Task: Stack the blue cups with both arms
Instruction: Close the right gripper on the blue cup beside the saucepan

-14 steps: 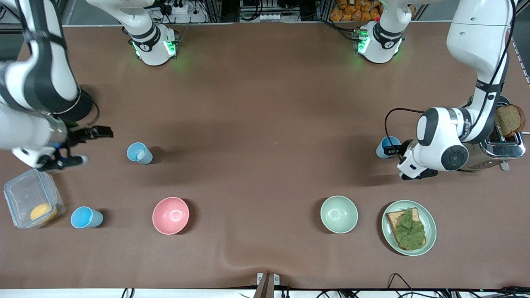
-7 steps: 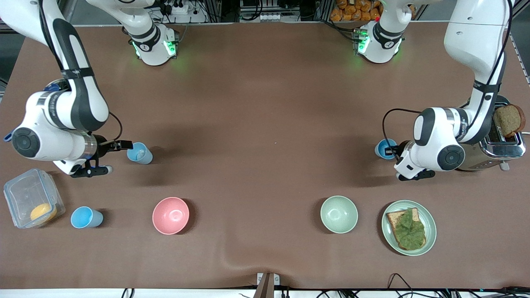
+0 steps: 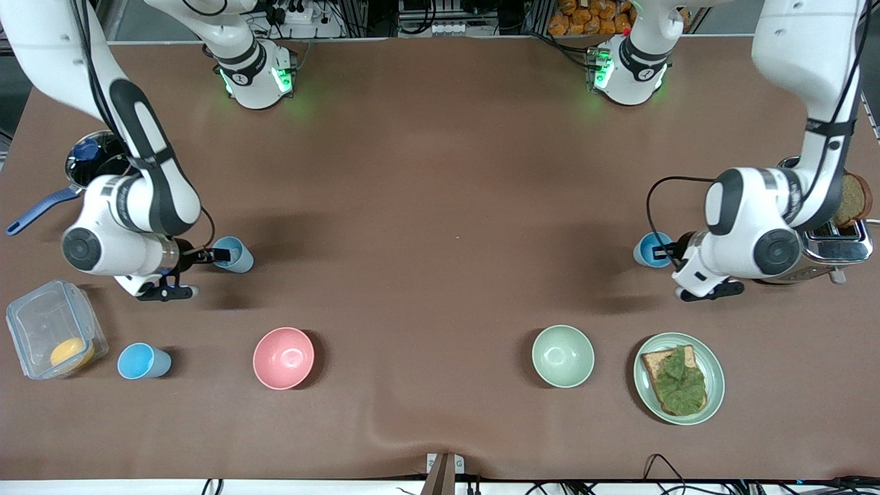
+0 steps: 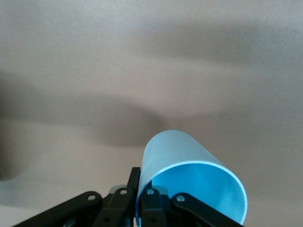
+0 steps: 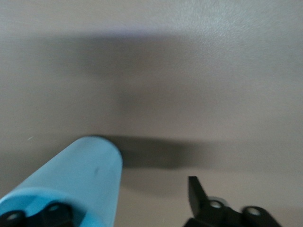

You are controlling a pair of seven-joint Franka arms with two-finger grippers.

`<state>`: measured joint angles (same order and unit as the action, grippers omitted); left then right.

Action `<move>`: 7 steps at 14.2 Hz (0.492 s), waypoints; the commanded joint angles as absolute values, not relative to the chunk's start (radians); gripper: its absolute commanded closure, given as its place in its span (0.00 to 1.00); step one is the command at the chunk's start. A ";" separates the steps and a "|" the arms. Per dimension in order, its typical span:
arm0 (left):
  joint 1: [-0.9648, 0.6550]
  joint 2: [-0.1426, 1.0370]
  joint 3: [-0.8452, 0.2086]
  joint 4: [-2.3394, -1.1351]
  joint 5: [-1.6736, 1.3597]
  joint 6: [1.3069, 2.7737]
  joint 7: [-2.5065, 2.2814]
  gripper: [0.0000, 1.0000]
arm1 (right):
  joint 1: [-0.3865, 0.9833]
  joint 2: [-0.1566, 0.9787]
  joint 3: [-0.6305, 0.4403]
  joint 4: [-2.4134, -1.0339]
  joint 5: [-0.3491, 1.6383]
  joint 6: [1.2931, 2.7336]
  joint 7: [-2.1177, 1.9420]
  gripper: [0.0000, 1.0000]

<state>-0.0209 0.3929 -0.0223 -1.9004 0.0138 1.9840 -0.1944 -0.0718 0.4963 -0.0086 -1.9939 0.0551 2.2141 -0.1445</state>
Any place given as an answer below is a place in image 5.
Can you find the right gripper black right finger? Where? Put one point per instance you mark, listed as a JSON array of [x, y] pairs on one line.
[[198, 203]]

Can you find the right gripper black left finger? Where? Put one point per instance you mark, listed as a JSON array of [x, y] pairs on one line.
[[47, 215]]

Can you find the blue plastic cup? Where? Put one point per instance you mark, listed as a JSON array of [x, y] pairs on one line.
[[78, 170]]

